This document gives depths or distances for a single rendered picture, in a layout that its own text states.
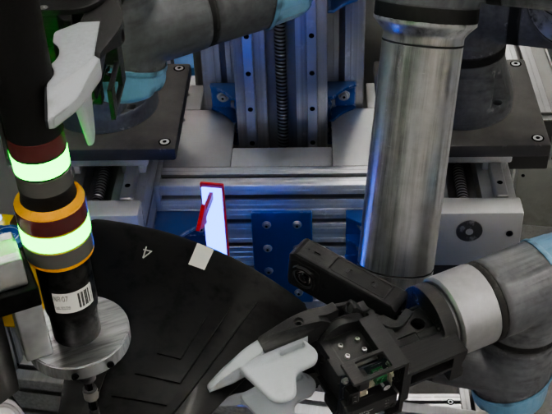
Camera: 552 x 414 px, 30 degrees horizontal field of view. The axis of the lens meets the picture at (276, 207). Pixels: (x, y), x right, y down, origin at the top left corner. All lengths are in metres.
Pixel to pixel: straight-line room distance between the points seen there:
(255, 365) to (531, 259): 0.27
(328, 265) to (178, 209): 0.60
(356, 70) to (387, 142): 0.63
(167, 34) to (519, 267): 0.37
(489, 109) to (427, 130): 0.46
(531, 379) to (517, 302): 0.11
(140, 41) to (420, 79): 0.26
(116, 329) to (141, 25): 0.27
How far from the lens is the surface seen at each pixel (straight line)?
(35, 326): 0.68
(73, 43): 0.62
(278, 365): 0.85
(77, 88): 0.59
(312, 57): 1.46
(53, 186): 0.62
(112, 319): 0.72
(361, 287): 0.91
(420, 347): 0.88
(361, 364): 0.86
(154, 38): 0.87
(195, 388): 0.86
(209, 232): 1.09
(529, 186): 2.81
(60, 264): 0.65
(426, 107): 0.95
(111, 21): 0.64
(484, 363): 1.01
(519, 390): 1.02
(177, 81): 1.52
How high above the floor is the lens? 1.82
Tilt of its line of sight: 38 degrees down
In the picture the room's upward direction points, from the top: 2 degrees counter-clockwise
